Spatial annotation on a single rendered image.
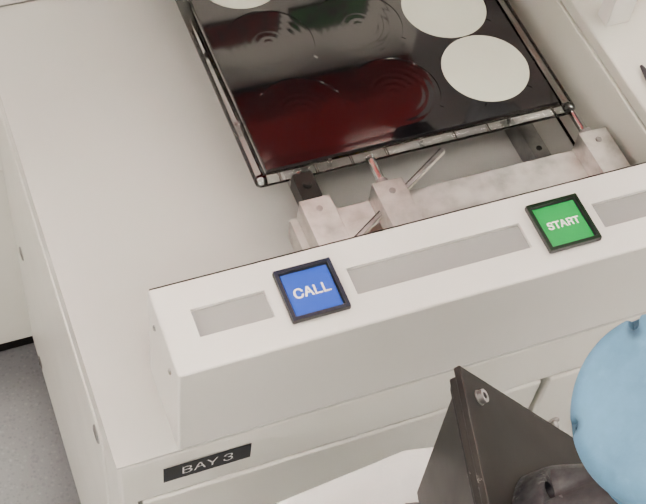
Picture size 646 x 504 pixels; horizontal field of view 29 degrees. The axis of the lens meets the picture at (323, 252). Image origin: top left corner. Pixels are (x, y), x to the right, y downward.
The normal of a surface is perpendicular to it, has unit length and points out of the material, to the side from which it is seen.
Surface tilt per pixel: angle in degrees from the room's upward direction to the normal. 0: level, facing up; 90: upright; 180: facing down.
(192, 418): 90
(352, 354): 90
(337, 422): 90
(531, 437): 47
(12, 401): 0
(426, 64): 0
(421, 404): 90
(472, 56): 1
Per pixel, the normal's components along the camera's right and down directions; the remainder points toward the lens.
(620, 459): -0.67, -0.31
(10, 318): 0.36, 0.78
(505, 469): 0.79, -0.43
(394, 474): 0.10, -0.58
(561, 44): -0.93, 0.24
